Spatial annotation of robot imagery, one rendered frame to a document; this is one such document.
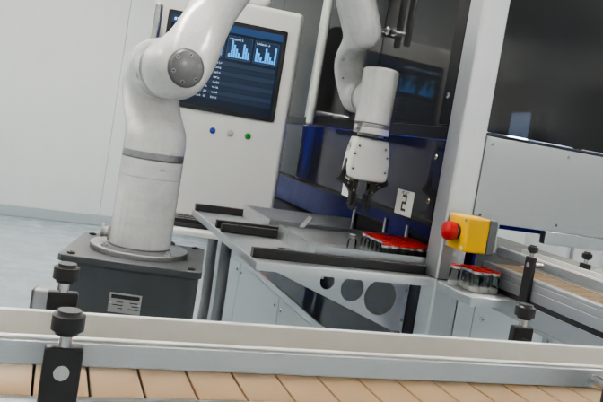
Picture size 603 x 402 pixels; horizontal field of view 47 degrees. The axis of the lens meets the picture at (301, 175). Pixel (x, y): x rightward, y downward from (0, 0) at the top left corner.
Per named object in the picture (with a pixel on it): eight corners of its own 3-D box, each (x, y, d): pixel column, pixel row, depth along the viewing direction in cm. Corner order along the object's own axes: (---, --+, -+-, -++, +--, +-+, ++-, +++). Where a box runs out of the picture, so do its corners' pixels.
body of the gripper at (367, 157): (357, 130, 158) (349, 179, 158) (397, 136, 161) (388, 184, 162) (345, 128, 165) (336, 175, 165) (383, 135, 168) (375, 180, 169)
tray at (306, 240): (398, 252, 182) (401, 239, 182) (451, 275, 158) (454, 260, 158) (276, 238, 171) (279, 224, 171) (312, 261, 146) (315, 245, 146)
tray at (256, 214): (348, 229, 214) (350, 218, 214) (385, 246, 190) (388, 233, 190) (242, 216, 203) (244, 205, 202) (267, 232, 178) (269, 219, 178)
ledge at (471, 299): (490, 293, 153) (491, 285, 153) (527, 310, 141) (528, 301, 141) (435, 289, 149) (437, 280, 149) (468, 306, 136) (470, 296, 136)
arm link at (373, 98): (345, 119, 165) (368, 122, 157) (354, 64, 164) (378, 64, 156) (373, 125, 169) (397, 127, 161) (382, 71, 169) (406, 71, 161)
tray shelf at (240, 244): (341, 232, 219) (342, 226, 219) (461, 289, 153) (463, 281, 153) (191, 214, 203) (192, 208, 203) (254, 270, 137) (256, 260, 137)
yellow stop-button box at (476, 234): (473, 249, 149) (478, 215, 149) (493, 256, 142) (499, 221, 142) (442, 245, 146) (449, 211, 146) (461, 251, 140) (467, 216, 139)
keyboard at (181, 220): (251, 230, 232) (252, 222, 232) (257, 236, 219) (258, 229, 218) (129, 213, 224) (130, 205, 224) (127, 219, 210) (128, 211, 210)
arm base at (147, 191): (80, 252, 127) (95, 152, 126) (98, 236, 146) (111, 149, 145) (184, 266, 130) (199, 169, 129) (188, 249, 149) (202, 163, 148)
